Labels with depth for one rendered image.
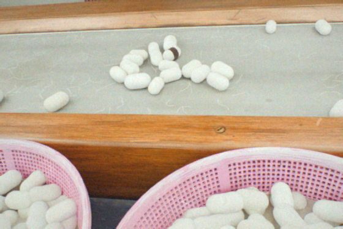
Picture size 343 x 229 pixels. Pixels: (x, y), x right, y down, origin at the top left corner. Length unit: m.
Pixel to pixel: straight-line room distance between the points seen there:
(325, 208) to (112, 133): 0.22
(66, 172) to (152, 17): 0.41
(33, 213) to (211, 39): 0.40
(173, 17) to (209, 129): 0.36
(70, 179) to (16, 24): 0.51
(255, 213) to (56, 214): 0.18
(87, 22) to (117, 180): 0.41
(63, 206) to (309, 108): 0.30
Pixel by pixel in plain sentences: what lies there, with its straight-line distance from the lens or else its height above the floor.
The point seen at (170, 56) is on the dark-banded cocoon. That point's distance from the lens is 0.53.
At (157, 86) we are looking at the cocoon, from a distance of 0.45.
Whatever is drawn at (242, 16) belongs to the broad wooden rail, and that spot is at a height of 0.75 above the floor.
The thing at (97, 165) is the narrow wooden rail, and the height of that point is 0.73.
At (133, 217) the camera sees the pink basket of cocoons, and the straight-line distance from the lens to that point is 0.28.
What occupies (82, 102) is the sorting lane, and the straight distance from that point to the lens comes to 0.48.
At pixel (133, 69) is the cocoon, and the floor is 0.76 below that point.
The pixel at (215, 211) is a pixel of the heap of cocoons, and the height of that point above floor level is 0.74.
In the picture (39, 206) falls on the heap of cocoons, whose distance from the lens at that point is 0.36.
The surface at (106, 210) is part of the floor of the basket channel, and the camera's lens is 0.41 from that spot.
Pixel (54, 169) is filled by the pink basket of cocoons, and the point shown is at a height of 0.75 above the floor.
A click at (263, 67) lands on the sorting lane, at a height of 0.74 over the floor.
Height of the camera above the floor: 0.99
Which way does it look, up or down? 37 degrees down
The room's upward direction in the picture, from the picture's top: 7 degrees counter-clockwise
